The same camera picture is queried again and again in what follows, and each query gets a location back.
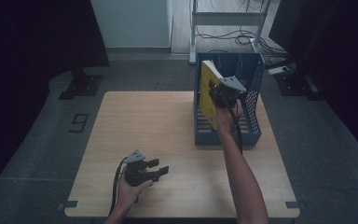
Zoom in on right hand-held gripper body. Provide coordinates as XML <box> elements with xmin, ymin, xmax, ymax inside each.
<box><xmin>210</xmin><ymin>75</ymin><xmax>248</xmax><ymax>109</ymax></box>

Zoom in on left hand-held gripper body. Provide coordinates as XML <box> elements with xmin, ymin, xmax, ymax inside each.
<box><xmin>122</xmin><ymin>149</ymin><xmax>161</xmax><ymax>188</ymax></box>

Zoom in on yellow book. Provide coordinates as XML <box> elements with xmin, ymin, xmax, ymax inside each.
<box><xmin>199</xmin><ymin>60</ymin><xmax>227</xmax><ymax>131</ymax></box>

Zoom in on blue perforated file rack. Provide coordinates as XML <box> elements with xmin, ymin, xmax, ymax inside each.
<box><xmin>194</xmin><ymin>51</ymin><xmax>266</xmax><ymax>147</ymax></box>

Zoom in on person's left hand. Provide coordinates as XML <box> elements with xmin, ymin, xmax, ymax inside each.
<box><xmin>117</xmin><ymin>173</ymin><xmax>154</xmax><ymax>208</ymax></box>

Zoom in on person's right hand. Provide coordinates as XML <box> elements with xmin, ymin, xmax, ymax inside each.
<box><xmin>214</xmin><ymin>99</ymin><xmax>245</xmax><ymax>133</ymax></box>

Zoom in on white power strip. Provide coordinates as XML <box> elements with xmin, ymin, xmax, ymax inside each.
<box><xmin>267</xmin><ymin>65</ymin><xmax>291</xmax><ymax>77</ymax></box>

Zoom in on black stand base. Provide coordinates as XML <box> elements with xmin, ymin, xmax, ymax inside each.
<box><xmin>274</xmin><ymin>70</ymin><xmax>324</xmax><ymax>101</ymax></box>
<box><xmin>58</xmin><ymin>66</ymin><xmax>103</xmax><ymax>101</ymax></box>

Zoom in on black curtain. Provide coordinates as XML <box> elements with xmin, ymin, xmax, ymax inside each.
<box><xmin>268</xmin><ymin>0</ymin><xmax>358</xmax><ymax>166</ymax></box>
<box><xmin>0</xmin><ymin>0</ymin><xmax>111</xmax><ymax>208</ymax></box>

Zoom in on grey tape strip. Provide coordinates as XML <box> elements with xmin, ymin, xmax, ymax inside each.
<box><xmin>285</xmin><ymin>201</ymin><xmax>308</xmax><ymax>210</ymax></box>

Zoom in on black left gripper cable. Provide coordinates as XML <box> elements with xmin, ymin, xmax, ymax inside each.
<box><xmin>108</xmin><ymin>156</ymin><xmax>129</xmax><ymax>217</ymax></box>

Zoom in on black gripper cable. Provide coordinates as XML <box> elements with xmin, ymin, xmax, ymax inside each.
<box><xmin>227</xmin><ymin>99</ymin><xmax>244</xmax><ymax>155</ymax></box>
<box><xmin>108</xmin><ymin>156</ymin><xmax>129</xmax><ymax>217</ymax></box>

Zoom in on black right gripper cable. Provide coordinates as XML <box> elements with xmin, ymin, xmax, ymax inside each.
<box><xmin>227</xmin><ymin>99</ymin><xmax>244</xmax><ymax>155</ymax></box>

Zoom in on black floor cables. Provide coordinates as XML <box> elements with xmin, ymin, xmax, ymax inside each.
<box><xmin>195</xmin><ymin>25</ymin><xmax>291</xmax><ymax>60</ymax></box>

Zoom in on white metal stand frame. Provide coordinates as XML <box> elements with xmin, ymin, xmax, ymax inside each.
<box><xmin>188</xmin><ymin>0</ymin><xmax>275</xmax><ymax>65</ymax></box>

